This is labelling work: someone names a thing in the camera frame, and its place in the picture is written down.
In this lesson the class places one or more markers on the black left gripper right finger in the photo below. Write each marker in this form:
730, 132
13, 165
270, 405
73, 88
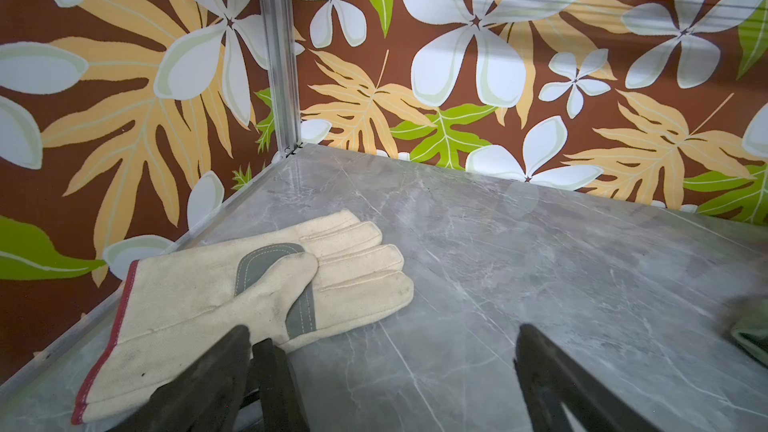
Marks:
554, 385

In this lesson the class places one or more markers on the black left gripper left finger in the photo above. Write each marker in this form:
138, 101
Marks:
233, 386

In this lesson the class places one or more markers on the beige leather work glove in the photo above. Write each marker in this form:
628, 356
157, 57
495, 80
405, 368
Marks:
295, 286

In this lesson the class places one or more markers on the aluminium frame post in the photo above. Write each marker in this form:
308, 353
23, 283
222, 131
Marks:
283, 77

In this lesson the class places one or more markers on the green cloth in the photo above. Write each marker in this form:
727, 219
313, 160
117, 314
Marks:
750, 331

